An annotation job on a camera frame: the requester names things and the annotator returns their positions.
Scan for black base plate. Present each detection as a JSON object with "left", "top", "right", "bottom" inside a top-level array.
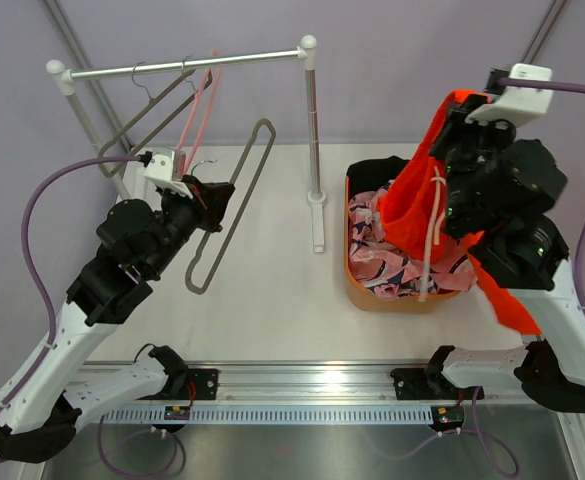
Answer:
[
  {"left": 170, "top": 368, "right": 220, "bottom": 402},
  {"left": 390, "top": 367, "right": 454, "bottom": 400}
]

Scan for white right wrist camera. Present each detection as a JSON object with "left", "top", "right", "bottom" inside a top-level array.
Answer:
[{"left": 465, "top": 63, "right": 553, "bottom": 127}]

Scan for white silver clothes rack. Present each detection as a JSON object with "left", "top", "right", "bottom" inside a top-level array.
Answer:
[{"left": 46, "top": 35, "right": 326, "bottom": 253}]

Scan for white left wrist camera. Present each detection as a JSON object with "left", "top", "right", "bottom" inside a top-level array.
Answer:
[{"left": 140, "top": 147, "right": 190, "bottom": 197}]

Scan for aluminium cage frame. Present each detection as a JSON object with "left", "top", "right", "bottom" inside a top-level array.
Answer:
[{"left": 41, "top": 0, "right": 585, "bottom": 480}]

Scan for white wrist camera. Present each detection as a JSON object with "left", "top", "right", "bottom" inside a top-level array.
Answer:
[
  {"left": 465, "top": 63, "right": 553, "bottom": 127},
  {"left": 140, "top": 147, "right": 190, "bottom": 197}
]

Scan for aluminium mounting rail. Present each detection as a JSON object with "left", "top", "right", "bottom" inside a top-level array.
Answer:
[{"left": 67, "top": 360, "right": 523, "bottom": 411}]

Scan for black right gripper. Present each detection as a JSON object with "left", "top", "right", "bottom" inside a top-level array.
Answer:
[{"left": 430, "top": 96, "right": 523, "bottom": 232}]

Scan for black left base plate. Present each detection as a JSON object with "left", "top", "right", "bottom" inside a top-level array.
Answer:
[{"left": 170, "top": 368, "right": 220, "bottom": 402}]

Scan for pink patterned shorts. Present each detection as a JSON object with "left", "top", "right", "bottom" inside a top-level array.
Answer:
[{"left": 346, "top": 181, "right": 477, "bottom": 301}]

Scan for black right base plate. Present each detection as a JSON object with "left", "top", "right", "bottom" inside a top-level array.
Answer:
[{"left": 390, "top": 367, "right": 454, "bottom": 400}]

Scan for orange plastic basket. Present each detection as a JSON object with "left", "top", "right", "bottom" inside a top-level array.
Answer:
[{"left": 342, "top": 174, "right": 459, "bottom": 315}]

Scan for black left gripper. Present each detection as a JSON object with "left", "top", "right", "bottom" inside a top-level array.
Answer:
[{"left": 145, "top": 174, "right": 235, "bottom": 278}]

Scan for pink clothes hanger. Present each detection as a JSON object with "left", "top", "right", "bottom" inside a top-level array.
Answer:
[{"left": 174, "top": 48, "right": 222, "bottom": 161}]

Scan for orange shorts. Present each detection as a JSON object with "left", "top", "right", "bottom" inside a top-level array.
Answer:
[{"left": 378, "top": 89, "right": 541, "bottom": 335}]

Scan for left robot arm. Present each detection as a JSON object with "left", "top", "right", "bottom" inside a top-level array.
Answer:
[{"left": 0, "top": 175, "right": 235, "bottom": 463}]

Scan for brown clothes hanger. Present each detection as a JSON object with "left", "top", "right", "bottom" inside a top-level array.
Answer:
[{"left": 184, "top": 118, "right": 277, "bottom": 296}]

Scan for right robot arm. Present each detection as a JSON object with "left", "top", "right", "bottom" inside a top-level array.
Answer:
[{"left": 424, "top": 93, "right": 585, "bottom": 413}]

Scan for black shorts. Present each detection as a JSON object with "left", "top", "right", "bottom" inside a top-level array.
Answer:
[{"left": 346, "top": 155, "right": 409, "bottom": 197}]

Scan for white slotted cable duct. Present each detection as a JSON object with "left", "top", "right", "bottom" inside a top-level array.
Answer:
[{"left": 104, "top": 404, "right": 434, "bottom": 425}]

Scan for grey clothes hanger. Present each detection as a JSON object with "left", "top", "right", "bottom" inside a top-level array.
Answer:
[{"left": 96, "top": 60, "right": 213, "bottom": 179}]

